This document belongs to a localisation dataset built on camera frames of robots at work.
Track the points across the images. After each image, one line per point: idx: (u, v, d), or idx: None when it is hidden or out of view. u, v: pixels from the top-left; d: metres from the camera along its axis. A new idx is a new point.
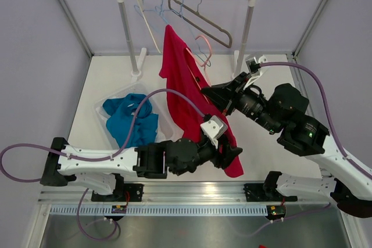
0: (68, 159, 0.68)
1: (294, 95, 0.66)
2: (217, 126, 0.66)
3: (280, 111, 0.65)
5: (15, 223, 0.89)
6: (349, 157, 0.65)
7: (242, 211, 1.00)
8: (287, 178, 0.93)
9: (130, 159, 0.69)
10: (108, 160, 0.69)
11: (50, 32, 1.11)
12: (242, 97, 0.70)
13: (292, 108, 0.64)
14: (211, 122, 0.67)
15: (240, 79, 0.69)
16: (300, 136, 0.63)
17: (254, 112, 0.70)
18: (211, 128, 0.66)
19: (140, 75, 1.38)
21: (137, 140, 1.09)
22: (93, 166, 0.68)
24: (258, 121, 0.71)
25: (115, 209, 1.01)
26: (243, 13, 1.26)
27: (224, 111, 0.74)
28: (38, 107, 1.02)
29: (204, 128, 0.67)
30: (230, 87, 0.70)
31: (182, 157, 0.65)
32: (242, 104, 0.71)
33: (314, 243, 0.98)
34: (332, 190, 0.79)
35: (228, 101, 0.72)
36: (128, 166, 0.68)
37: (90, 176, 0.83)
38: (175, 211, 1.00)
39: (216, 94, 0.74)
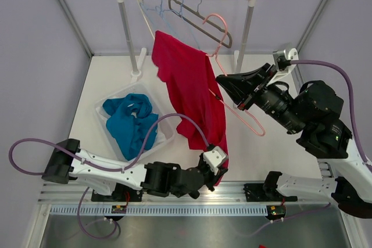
0: (81, 163, 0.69)
1: (328, 94, 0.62)
2: (220, 157, 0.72)
3: (312, 111, 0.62)
5: (15, 223, 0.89)
6: (367, 162, 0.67)
7: (242, 211, 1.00)
8: (287, 178, 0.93)
9: (139, 175, 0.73)
10: (118, 171, 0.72)
11: (50, 32, 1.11)
12: (264, 93, 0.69)
13: (326, 110, 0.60)
14: (215, 152, 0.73)
15: (264, 74, 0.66)
16: (326, 139, 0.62)
17: (275, 110, 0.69)
18: (215, 158, 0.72)
19: (141, 75, 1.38)
21: (137, 140, 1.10)
22: (103, 175, 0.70)
24: (279, 119, 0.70)
25: (115, 209, 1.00)
26: (243, 13, 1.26)
27: (240, 105, 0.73)
28: (38, 107, 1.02)
29: (208, 157, 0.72)
30: (251, 82, 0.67)
31: (190, 186, 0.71)
32: (264, 101, 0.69)
33: (314, 243, 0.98)
34: (333, 191, 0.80)
35: (247, 95, 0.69)
36: (135, 183, 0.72)
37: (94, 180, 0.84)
38: (176, 211, 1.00)
39: (234, 87, 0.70)
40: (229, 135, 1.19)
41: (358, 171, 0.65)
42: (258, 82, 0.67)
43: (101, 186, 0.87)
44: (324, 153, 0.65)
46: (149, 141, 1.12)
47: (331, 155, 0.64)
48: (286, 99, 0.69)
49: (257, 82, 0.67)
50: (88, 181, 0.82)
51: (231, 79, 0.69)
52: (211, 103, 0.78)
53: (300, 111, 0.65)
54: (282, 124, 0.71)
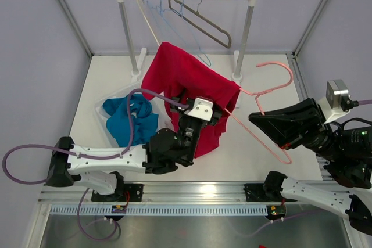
0: (78, 158, 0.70)
1: None
2: (208, 108, 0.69)
3: (361, 151, 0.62)
5: (15, 222, 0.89)
6: None
7: (242, 211, 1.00)
8: (294, 183, 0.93)
9: (139, 156, 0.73)
10: (117, 157, 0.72)
11: (50, 32, 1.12)
12: (317, 132, 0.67)
13: None
14: (200, 106, 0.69)
15: (319, 113, 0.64)
16: (358, 172, 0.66)
17: (322, 146, 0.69)
18: (203, 112, 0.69)
19: (140, 75, 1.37)
21: (137, 140, 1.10)
22: (102, 164, 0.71)
24: (321, 151, 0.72)
25: (115, 209, 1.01)
26: (243, 13, 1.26)
27: (285, 144, 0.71)
28: (38, 107, 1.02)
29: (197, 115, 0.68)
30: (301, 122, 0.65)
31: (161, 148, 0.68)
32: (314, 138, 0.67)
33: (314, 243, 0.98)
34: (347, 208, 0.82)
35: (296, 136, 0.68)
36: (136, 164, 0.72)
37: (93, 177, 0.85)
38: (175, 211, 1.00)
39: (275, 127, 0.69)
40: (229, 135, 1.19)
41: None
42: (313, 121, 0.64)
43: (102, 183, 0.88)
44: (350, 183, 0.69)
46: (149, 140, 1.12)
47: (356, 184, 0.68)
48: (333, 135, 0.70)
49: (310, 122, 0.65)
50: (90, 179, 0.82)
51: (272, 117, 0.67)
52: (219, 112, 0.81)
53: (350, 150, 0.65)
54: (322, 154, 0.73)
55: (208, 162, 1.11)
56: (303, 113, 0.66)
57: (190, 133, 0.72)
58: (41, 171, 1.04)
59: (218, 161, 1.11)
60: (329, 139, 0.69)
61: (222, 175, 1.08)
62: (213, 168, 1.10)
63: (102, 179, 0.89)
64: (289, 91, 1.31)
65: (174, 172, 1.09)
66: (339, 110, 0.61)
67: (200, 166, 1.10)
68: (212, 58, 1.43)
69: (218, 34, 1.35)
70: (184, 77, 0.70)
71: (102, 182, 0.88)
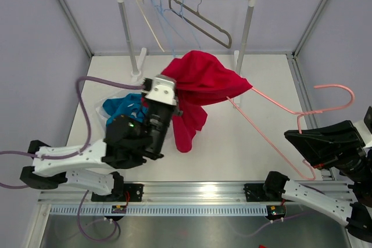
0: (41, 160, 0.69)
1: None
2: (168, 90, 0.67)
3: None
5: (15, 222, 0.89)
6: None
7: (242, 211, 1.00)
8: (296, 186, 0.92)
9: (97, 151, 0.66)
10: (77, 155, 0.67)
11: (50, 32, 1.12)
12: (351, 155, 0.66)
13: None
14: (160, 88, 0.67)
15: (359, 137, 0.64)
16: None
17: (353, 169, 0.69)
18: (163, 93, 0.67)
19: (140, 75, 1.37)
21: None
22: (62, 164, 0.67)
24: (350, 174, 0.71)
25: (115, 209, 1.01)
26: (243, 13, 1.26)
27: (318, 164, 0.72)
28: (38, 107, 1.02)
29: (159, 99, 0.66)
30: (339, 144, 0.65)
31: (117, 136, 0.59)
32: (347, 161, 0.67)
33: (314, 244, 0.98)
34: (349, 215, 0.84)
35: (331, 156, 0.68)
36: (96, 159, 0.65)
37: (83, 177, 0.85)
38: (176, 211, 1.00)
39: (311, 146, 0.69)
40: (229, 135, 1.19)
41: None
42: (351, 144, 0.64)
43: (95, 183, 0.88)
44: None
46: None
47: None
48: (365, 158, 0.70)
49: (347, 146, 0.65)
50: (78, 179, 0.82)
51: (310, 138, 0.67)
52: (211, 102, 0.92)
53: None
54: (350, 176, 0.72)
55: (209, 161, 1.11)
56: (341, 136, 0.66)
57: (156, 120, 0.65)
58: None
59: (218, 161, 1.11)
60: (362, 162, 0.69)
61: (222, 175, 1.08)
62: (213, 168, 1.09)
63: (95, 178, 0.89)
64: (289, 91, 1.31)
65: (173, 172, 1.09)
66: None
67: (200, 166, 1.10)
68: None
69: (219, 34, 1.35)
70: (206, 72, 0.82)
71: (95, 182, 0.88)
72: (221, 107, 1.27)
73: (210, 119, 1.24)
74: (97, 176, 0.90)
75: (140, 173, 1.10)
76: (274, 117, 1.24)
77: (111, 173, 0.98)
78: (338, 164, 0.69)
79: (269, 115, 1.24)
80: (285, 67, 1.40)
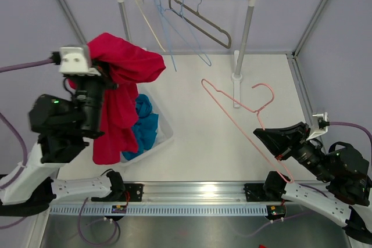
0: (3, 190, 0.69)
1: (357, 157, 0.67)
2: (80, 57, 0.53)
3: (342, 171, 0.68)
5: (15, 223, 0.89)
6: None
7: (242, 211, 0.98)
8: (297, 187, 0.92)
9: (36, 154, 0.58)
10: (25, 168, 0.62)
11: (50, 32, 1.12)
12: (301, 147, 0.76)
13: (357, 172, 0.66)
14: (68, 56, 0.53)
15: (303, 130, 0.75)
16: (355, 191, 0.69)
17: (311, 162, 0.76)
18: (75, 61, 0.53)
19: None
21: (138, 140, 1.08)
22: (17, 183, 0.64)
24: (312, 170, 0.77)
25: (115, 209, 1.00)
26: (243, 13, 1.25)
27: (278, 156, 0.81)
28: None
29: (70, 69, 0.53)
30: (290, 135, 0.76)
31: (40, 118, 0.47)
32: (301, 153, 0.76)
33: (314, 243, 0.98)
34: (347, 218, 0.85)
35: (286, 147, 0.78)
36: (35, 164, 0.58)
37: (72, 187, 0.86)
38: (175, 211, 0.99)
39: (271, 139, 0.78)
40: (229, 135, 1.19)
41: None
42: (298, 135, 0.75)
43: (88, 188, 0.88)
44: (349, 198, 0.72)
46: (149, 140, 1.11)
47: (356, 200, 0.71)
48: (319, 154, 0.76)
49: (296, 136, 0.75)
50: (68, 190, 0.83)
51: (271, 133, 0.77)
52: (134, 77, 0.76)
53: (331, 169, 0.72)
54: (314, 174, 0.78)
55: (209, 162, 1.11)
56: (291, 129, 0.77)
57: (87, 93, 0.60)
58: None
59: (218, 161, 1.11)
60: (317, 156, 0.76)
61: (222, 175, 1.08)
62: (213, 168, 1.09)
63: (88, 184, 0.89)
64: (289, 91, 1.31)
65: (173, 172, 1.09)
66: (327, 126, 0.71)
67: (201, 166, 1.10)
68: (211, 58, 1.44)
69: (219, 33, 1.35)
70: (119, 46, 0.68)
71: (88, 186, 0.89)
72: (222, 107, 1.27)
73: (210, 119, 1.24)
74: (89, 182, 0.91)
75: (140, 172, 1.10)
76: (274, 117, 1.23)
77: (109, 172, 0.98)
78: (295, 156, 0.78)
79: (269, 115, 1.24)
80: (285, 67, 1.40)
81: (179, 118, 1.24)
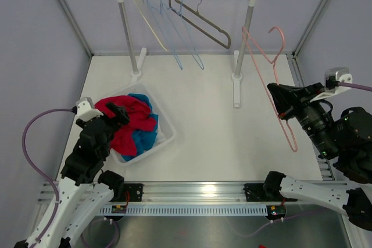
0: (39, 243, 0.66)
1: (371, 123, 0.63)
2: (86, 102, 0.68)
3: (352, 139, 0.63)
5: (15, 225, 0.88)
6: None
7: (242, 211, 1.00)
8: (292, 180, 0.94)
9: (68, 186, 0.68)
10: (59, 205, 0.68)
11: (50, 32, 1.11)
12: (306, 107, 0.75)
13: (369, 138, 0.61)
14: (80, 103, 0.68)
15: (311, 90, 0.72)
16: (369, 166, 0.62)
17: (313, 127, 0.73)
18: (83, 106, 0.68)
19: (140, 75, 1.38)
21: (139, 142, 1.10)
22: (56, 222, 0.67)
24: (314, 137, 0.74)
25: (115, 209, 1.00)
26: (243, 13, 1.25)
27: (282, 114, 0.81)
28: (39, 108, 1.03)
29: (81, 114, 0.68)
30: (297, 94, 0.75)
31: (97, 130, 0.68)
32: (304, 116, 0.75)
33: (314, 244, 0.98)
34: (344, 203, 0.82)
35: (290, 105, 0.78)
36: (73, 190, 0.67)
37: (76, 216, 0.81)
38: (175, 211, 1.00)
39: (281, 94, 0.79)
40: (229, 135, 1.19)
41: None
42: (303, 94, 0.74)
43: (91, 206, 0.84)
44: (361, 176, 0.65)
46: (149, 140, 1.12)
47: (369, 178, 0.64)
48: (327, 120, 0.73)
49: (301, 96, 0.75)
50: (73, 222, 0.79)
51: (282, 89, 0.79)
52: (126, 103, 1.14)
53: (339, 136, 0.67)
54: (315, 144, 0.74)
55: (208, 162, 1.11)
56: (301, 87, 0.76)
57: None
58: (40, 171, 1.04)
59: (218, 160, 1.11)
60: (324, 122, 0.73)
61: (222, 175, 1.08)
62: (213, 167, 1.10)
63: (88, 204, 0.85)
64: None
65: (173, 173, 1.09)
66: (340, 89, 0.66)
67: (201, 166, 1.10)
68: (211, 58, 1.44)
69: (219, 33, 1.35)
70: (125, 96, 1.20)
71: (89, 204, 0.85)
72: (222, 107, 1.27)
73: (210, 119, 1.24)
74: (88, 200, 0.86)
75: (140, 172, 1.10)
76: (273, 117, 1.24)
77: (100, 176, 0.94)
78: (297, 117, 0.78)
79: (269, 115, 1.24)
80: (285, 67, 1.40)
81: (179, 118, 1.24)
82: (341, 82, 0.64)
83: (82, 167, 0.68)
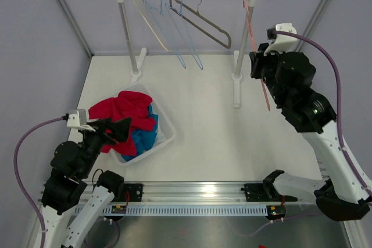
0: None
1: (304, 61, 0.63)
2: (75, 117, 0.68)
3: (283, 74, 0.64)
5: (15, 225, 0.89)
6: (345, 148, 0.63)
7: (242, 211, 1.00)
8: (286, 175, 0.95)
9: (52, 215, 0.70)
10: (46, 232, 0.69)
11: (50, 32, 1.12)
12: (264, 61, 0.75)
13: (293, 69, 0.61)
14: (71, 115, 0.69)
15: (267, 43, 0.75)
16: (305, 108, 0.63)
17: (267, 76, 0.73)
18: (72, 120, 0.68)
19: (140, 75, 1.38)
21: (138, 142, 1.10)
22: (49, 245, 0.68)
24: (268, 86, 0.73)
25: (115, 209, 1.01)
26: (243, 13, 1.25)
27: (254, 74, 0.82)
28: (39, 108, 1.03)
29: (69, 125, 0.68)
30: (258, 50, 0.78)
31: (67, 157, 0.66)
32: (262, 68, 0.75)
33: (314, 244, 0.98)
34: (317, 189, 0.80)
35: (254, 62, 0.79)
36: (57, 218, 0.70)
37: (77, 225, 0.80)
38: (175, 211, 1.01)
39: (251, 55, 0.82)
40: (229, 134, 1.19)
41: (330, 151, 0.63)
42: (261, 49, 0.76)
43: (92, 211, 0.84)
44: (297, 121, 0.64)
46: (149, 141, 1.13)
47: (302, 121, 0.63)
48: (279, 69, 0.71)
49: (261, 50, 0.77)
50: (73, 229, 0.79)
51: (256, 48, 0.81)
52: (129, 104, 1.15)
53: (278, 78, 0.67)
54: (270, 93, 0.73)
55: (208, 162, 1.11)
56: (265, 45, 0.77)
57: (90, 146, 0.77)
58: (40, 172, 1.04)
59: (218, 160, 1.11)
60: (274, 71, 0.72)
61: (222, 175, 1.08)
62: (213, 167, 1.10)
63: (88, 209, 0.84)
64: None
65: (172, 173, 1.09)
66: (281, 38, 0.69)
67: (201, 166, 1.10)
68: (211, 58, 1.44)
69: (219, 34, 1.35)
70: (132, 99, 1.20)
71: (89, 209, 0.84)
72: (222, 107, 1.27)
73: (210, 119, 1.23)
74: (88, 205, 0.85)
75: (140, 172, 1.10)
76: (273, 116, 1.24)
77: (99, 178, 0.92)
78: (254, 72, 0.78)
79: (269, 115, 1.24)
80: None
81: (178, 118, 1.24)
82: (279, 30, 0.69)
83: (60, 193, 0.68)
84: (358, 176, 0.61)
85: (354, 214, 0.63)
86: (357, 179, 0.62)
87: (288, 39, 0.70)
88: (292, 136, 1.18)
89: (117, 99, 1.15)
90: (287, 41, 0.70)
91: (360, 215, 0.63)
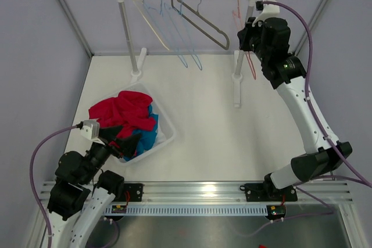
0: None
1: (282, 24, 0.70)
2: (89, 129, 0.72)
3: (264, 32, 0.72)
5: (16, 225, 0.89)
6: (310, 99, 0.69)
7: (242, 211, 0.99)
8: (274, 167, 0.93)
9: (58, 220, 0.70)
10: (53, 238, 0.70)
11: (50, 32, 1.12)
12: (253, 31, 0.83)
13: (271, 28, 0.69)
14: (85, 126, 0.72)
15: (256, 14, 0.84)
16: (277, 64, 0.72)
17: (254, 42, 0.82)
18: (85, 132, 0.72)
19: (141, 75, 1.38)
21: None
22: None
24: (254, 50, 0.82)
25: (115, 209, 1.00)
26: (243, 12, 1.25)
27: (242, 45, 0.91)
28: (40, 109, 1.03)
29: (82, 134, 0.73)
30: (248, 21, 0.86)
31: (72, 167, 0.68)
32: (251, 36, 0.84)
33: (314, 244, 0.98)
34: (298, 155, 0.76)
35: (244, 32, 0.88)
36: (63, 223, 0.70)
37: (79, 227, 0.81)
38: (175, 211, 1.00)
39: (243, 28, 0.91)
40: (230, 134, 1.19)
41: (296, 101, 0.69)
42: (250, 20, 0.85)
43: (93, 214, 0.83)
44: (271, 75, 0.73)
46: (149, 141, 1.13)
47: (275, 75, 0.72)
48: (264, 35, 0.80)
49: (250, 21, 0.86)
50: (77, 233, 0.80)
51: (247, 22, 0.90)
52: (129, 104, 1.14)
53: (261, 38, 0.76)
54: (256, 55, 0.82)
55: (208, 162, 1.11)
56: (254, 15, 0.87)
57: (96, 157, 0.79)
58: (40, 171, 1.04)
59: (218, 160, 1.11)
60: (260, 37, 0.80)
61: (222, 174, 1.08)
62: (213, 166, 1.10)
63: (89, 212, 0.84)
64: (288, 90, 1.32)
65: (172, 173, 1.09)
66: (267, 9, 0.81)
67: (201, 166, 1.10)
68: (210, 58, 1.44)
69: (218, 34, 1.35)
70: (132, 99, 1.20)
71: (90, 212, 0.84)
72: (222, 107, 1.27)
73: (210, 119, 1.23)
74: (88, 208, 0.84)
75: (140, 173, 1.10)
76: (273, 117, 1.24)
77: (99, 179, 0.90)
78: (243, 43, 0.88)
79: (270, 115, 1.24)
80: None
81: (178, 118, 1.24)
82: (266, 1, 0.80)
83: (65, 199, 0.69)
84: (319, 126, 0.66)
85: (308, 158, 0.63)
86: (319, 129, 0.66)
87: (272, 11, 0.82)
88: (292, 136, 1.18)
89: (117, 100, 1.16)
90: (272, 12, 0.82)
91: (319, 162, 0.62)
